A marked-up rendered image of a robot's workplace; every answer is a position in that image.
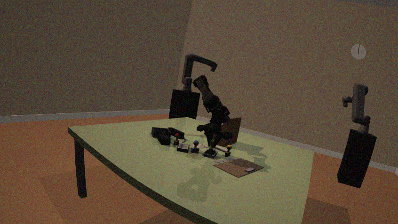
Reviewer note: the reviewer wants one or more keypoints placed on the beige paper card taped down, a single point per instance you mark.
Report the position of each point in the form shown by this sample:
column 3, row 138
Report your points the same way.
column 199, row 146

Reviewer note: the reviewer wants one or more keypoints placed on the red rubber stamp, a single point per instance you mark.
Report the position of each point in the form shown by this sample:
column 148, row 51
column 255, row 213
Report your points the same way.
column 176, row 142

